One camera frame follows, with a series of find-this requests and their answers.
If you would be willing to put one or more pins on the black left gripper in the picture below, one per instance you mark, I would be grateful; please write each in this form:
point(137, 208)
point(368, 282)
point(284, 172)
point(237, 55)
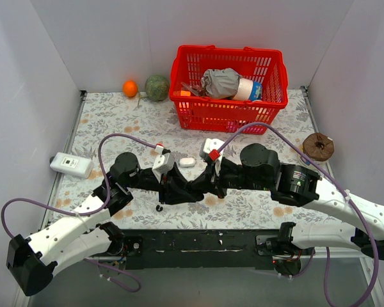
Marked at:
point(164, 189)

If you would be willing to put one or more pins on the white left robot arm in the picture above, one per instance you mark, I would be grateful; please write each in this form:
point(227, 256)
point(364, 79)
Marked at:
point(35, 260)

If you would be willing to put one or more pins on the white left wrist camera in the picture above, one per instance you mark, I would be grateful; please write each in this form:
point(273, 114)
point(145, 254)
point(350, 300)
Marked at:
point(163, 163)

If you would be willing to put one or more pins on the white rectangular device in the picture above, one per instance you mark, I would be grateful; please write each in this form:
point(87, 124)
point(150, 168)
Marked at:
point(71, 165)

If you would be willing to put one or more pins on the grey crumpled bag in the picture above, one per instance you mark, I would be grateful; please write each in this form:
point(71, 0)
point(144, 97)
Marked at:
point(219, 84)

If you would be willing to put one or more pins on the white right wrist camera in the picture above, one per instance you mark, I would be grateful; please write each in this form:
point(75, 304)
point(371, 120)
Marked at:
point(210, 149)

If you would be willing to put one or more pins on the orange fruit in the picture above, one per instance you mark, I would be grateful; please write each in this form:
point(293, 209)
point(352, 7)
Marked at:
point(130, 88)

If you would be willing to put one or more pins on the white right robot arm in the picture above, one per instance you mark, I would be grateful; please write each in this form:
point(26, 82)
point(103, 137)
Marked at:
point(362, 225)

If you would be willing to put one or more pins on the pink blue cup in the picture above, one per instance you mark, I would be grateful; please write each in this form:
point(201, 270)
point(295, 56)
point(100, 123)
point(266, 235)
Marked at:
point(248, 90)

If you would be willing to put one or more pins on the green melon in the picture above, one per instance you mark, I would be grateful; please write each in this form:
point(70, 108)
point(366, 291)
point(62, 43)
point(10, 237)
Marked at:
point(157, 88)

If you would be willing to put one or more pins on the jar with brown lid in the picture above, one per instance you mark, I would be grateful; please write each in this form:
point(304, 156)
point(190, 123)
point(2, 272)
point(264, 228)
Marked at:
point(318, 147)

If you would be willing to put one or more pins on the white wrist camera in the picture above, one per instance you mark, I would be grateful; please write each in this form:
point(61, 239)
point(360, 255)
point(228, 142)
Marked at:
point(163, 163)
point(210, 149)

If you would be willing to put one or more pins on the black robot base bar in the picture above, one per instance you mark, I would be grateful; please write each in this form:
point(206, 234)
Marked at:
point(153, 249)

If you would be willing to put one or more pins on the white earbud charging case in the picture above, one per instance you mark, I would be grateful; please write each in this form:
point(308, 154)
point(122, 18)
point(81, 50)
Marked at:
point(187, 162)

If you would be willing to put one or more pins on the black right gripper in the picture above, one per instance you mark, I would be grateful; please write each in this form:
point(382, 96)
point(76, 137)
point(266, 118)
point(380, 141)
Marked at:
point(220, 178)

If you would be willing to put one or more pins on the orange item in basket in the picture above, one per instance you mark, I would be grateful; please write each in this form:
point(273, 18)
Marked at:
point(183, 93)

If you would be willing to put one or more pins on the red plastic shopping basket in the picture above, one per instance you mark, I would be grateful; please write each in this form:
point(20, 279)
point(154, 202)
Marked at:
point(200, 112)

